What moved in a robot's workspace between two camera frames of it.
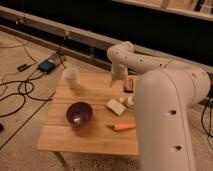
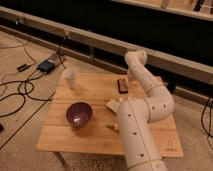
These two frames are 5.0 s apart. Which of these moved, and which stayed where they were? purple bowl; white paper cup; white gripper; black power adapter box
Moved: white gripper
Stayed: purple bowl; black power adapter box; white paper cup
